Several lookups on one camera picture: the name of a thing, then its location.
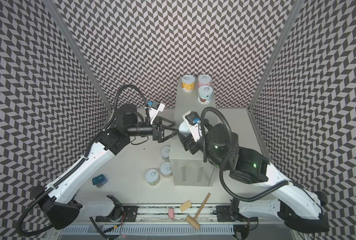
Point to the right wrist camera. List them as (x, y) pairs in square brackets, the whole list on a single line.
[(193, 121)]

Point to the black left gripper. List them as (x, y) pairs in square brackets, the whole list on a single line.
[(159, 135)]

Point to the white metal cabinet counter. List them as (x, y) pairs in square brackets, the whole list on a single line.
[(186, 157)]

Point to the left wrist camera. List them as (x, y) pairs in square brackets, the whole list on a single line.
[(154, 108)]

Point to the pink eraser block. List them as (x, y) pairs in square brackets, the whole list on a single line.
[(171, 213)]

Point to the pink labelled can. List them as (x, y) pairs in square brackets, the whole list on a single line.
[(205, 80)]

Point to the orange labelled can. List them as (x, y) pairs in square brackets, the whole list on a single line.
[(166, 170)]

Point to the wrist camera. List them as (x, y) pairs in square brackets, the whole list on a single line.
[(154, 108), (193, 121)]

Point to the wooden mallet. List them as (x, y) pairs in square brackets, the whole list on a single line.
[(193, 221)]

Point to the yellow labelled can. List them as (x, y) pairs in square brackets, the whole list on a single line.
[(188, 83)]

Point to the small wooden block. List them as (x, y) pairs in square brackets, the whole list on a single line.
[(185, 206)]

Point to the aluminium front rail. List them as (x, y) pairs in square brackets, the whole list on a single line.
[(166, 214)]

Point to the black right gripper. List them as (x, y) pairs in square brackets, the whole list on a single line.
[(190, 142)]

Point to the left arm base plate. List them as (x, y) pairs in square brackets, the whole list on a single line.
[(121, 213)]

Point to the green labelled front can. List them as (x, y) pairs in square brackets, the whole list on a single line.
[(152, 177)]

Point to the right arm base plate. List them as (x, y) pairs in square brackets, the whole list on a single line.
[(228, 213)]

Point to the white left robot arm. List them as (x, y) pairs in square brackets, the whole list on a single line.
[(57, 201)]

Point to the blue toy block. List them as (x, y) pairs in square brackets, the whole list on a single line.
[(99, 181)]

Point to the pink can sideways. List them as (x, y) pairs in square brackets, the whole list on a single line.
[(185, 129)]

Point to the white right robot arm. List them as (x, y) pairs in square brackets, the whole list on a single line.
[(281, 198)]

